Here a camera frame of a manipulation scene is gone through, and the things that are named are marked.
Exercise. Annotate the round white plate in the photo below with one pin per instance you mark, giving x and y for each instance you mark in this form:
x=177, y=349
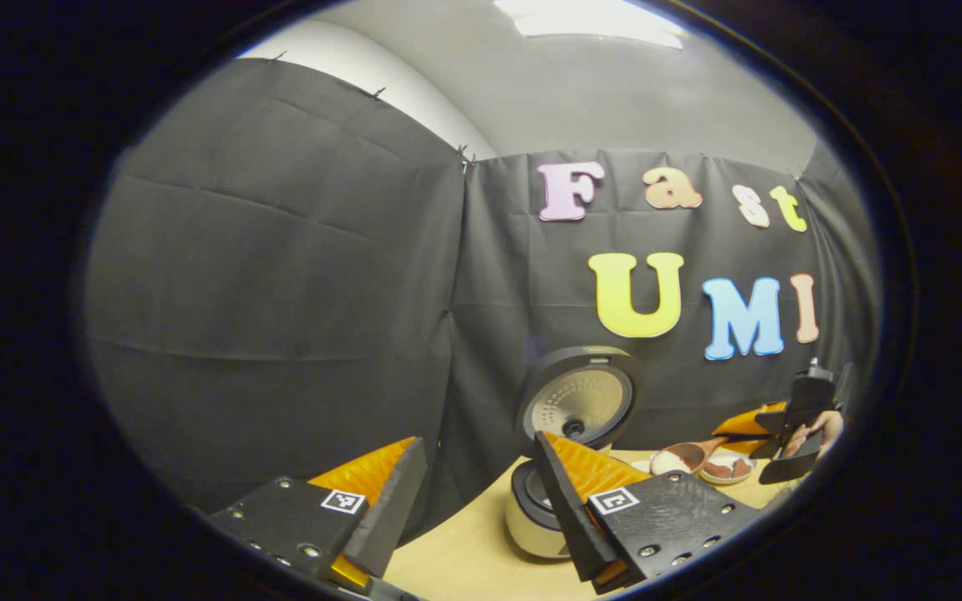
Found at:
x=736, y=480

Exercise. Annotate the red meat piece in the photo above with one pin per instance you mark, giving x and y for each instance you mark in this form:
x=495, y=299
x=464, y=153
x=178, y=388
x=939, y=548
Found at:
x=716, y=470
x=741, y=467

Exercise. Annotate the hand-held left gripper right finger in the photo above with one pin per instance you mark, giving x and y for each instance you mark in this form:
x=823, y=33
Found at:
x=569, y=517

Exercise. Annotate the white rice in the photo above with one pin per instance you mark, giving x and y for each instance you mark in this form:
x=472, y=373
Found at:
x=669, y=463

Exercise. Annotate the dark grey rice cooker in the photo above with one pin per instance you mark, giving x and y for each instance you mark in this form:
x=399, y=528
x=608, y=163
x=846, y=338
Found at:
x=581, y=392

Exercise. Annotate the ceiling light panel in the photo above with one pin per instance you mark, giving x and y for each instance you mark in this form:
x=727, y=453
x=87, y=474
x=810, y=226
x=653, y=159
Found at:
x=589, y=21

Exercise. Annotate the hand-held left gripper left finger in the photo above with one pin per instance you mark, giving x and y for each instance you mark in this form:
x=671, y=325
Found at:
x=393, y=517

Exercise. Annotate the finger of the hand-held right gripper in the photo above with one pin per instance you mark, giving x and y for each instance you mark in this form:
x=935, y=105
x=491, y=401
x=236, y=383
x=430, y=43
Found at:
x=790, y=469
x=807, y=396

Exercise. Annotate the brown wooden spoon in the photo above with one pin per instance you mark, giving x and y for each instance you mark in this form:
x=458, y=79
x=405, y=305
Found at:
x=698, y=451

